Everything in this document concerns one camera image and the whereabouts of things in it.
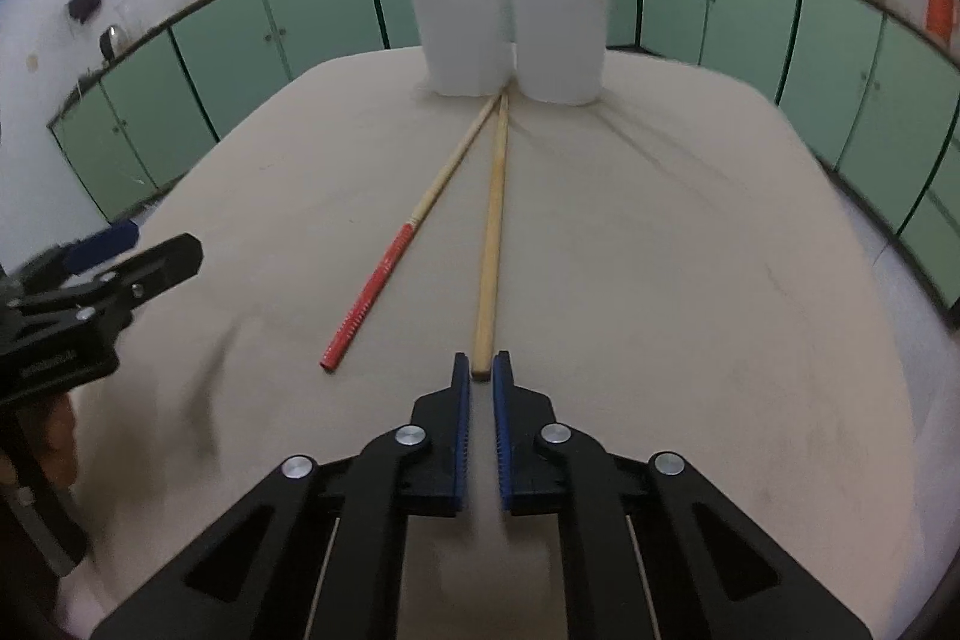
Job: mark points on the steel kettle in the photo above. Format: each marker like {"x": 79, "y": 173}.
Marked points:
{"x": 112, "y": 42}

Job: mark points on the orange thermos jug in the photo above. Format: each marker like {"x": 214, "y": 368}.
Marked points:
{"x": 941, "y": 19}

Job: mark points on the white right utensil holder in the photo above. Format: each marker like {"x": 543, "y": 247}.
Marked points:
{"x": 560, "y": 49}

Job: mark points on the black hanging cloth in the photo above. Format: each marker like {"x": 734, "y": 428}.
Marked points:
{"x": 81, "y": 11}

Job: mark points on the left hand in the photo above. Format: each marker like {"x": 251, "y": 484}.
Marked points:
{"x": 49, "y": 428}

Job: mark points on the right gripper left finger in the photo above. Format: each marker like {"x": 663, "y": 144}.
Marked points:
{"x": 417, "y": 469}

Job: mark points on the plain bamboo chopstick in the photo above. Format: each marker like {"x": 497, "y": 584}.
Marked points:
{"x": 483, "y": 336}

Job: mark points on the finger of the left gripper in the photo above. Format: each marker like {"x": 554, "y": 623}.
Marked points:
{"x": 147, "y": 275}
{"x": 62, "y": 261}

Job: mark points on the bamboo chopstick red handle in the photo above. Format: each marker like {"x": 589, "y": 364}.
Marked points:
{"x": 345, "y": 334}

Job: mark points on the white left utensil holder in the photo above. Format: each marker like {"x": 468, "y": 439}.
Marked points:
{"x": 466, "y": 45}

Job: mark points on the white utensil holder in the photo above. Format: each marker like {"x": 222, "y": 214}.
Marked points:
{"x": 466, "y": 45}
{"x": 560, "y": 49}

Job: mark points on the green kitchen cabinets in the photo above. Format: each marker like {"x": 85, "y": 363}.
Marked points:
{"x": 874, "y": 99}

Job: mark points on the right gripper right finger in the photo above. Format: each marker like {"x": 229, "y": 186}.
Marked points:
{"x": 546, "y": 467}

